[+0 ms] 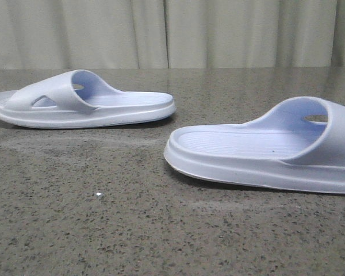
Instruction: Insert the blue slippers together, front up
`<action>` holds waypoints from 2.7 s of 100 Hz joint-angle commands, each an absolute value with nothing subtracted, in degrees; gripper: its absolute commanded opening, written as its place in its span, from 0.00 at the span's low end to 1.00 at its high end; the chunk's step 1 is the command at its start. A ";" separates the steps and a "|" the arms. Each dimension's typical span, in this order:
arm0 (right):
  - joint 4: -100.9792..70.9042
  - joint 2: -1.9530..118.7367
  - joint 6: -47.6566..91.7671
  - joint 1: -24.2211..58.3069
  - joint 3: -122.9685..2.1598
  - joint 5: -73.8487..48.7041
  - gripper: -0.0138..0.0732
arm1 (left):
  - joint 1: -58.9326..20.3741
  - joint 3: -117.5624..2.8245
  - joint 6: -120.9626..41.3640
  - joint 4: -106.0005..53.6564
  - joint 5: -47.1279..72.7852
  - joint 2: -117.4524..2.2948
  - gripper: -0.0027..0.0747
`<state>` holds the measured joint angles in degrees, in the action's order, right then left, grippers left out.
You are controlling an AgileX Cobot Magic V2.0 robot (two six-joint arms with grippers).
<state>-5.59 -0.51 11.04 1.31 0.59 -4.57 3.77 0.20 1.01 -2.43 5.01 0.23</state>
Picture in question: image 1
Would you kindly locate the light blue slipper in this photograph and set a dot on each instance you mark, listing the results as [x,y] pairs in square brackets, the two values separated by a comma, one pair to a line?
[297,145]
[81,99]

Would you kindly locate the beige background curtain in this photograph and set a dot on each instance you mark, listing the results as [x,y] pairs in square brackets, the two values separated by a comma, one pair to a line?
[171,34]

